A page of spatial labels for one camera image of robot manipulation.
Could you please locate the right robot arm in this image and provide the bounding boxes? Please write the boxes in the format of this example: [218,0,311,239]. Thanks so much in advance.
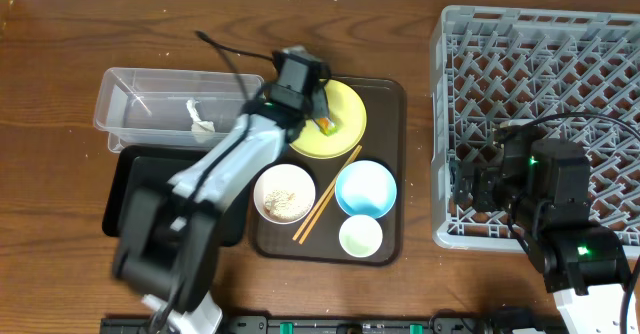
[450,133,639,333]

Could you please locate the blue bowl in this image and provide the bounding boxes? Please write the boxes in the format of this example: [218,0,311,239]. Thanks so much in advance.
[334,160,398,219]

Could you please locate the grey dishwasher rack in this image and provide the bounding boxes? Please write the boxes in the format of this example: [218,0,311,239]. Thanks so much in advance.
[430,6,639,259]

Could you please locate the pile of rice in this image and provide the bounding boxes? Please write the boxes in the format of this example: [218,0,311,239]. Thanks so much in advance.
[264,189,305,221]

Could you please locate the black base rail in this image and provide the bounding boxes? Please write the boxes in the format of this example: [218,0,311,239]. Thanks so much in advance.
[99,313,561,334]

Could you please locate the green snack wrapper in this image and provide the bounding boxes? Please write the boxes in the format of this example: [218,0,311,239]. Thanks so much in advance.
[314,117,337,136]

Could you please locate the black tray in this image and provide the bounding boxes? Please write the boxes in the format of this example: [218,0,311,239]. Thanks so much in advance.
[102,145,250,247]

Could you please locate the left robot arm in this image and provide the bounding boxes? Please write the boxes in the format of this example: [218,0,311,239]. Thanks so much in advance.
[112,47,331,333]

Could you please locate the white pink rice bowl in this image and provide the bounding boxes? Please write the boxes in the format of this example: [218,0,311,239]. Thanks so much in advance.
[253,164,316,225]

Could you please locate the white tissue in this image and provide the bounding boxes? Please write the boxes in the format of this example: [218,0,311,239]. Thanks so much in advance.
[186,98,215,135]

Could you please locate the yellow plate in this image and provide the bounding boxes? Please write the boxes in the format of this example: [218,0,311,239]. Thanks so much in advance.
[290,80,367,159]

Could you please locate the clear plastic bin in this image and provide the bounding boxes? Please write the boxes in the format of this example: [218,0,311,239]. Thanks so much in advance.
[94,68,245,153]

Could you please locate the brown serving tray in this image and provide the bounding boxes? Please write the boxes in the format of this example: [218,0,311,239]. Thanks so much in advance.
[248,77,406,267]

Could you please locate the small white cup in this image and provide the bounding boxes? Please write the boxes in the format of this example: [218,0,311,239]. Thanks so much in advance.
[338,215,383,258]

